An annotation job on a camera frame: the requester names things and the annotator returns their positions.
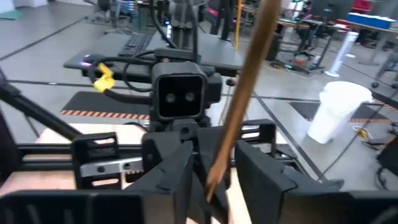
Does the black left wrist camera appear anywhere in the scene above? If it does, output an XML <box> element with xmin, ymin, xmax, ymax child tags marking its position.
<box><xmin>151</xmin><ymin>61</ymin><xmax>208</xmax><ymax>121</ymax></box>

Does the yellow cable tag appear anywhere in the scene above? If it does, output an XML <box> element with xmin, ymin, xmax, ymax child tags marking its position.
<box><xmin>93</xmin><ymin>63</ymin><xmax>116</xmax><ymax>93</ymax></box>

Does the black left camera cable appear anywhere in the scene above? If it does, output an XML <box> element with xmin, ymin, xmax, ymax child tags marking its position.
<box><xmin>86</xmin><ymin>53</ymin><xmax>156</xmax><ymax>106</ymax></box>

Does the yellow pole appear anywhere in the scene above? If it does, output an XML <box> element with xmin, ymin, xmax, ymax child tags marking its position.
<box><xmin>233</xmin><ymin>0</ymin><xmax>244</xmax><ymax>50</ymax></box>

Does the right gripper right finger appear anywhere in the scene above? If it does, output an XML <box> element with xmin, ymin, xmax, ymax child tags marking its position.
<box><xmin>234</xmin><ymin>139</ymin><xmax>398</xmax><ymax>224</ymax></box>

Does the blue box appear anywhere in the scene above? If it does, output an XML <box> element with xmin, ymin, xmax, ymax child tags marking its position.
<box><xmin>347</xmin><ymin>12</ymin><xmax>398</xmax><ymax>30</ymax></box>

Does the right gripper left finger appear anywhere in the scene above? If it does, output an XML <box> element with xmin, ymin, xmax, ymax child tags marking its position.
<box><xmin>0</xmin><ymin>141</ymin><xmax>195</xmax><ymax>224</ymax></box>

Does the gold spoon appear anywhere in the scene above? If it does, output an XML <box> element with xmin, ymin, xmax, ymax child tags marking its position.
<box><xmin>205</xmin><ymin>0</ymin><xmax>282</xmax><ymax>202</ymax></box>

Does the black desk top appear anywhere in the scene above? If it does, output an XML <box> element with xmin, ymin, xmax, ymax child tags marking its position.
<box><xmin>63</xmin><ymin>29</ymin><xmax>244</xmax><ymax>78</ymax></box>

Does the black keyboard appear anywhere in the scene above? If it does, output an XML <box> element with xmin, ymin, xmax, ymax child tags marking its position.
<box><xmin>119</xmin><ymin>32</ymin><xmax>154</xmax><ymax>57</ymax></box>

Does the hazard striped mat under desk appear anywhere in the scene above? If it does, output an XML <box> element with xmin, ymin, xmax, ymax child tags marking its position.
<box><xmin>60</xmin><ymin>91</ymin><xmax>150</xmax><ymax>121</ymax></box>

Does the long black floor cable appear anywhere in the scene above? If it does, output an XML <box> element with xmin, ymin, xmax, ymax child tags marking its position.
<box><xmin>320</xmin><ymin>102</ymin><xmax>385</xmax><ymax>180</ymax></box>

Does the white tower fan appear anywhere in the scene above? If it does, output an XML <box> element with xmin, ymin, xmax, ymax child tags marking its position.
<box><xmin>324</xmin><ymin>30</ymin><xmax>361</xmax><ymax>78</ymax></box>

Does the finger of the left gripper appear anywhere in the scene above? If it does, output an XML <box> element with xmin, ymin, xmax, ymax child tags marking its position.
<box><xmin>144</xmin><ymin>132</ymin><xmax>193</xmax><ymax>175</ymax></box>
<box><xmin>195</xmin><ymin>126</ymin><xmax>236</xmax><ymax>175</ymax></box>

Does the black computer mouse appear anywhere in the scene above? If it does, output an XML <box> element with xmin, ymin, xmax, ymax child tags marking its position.
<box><xmin>79</xmin><ymin>53</ymin><xmax>96</xmax><ymax>68</ymax></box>

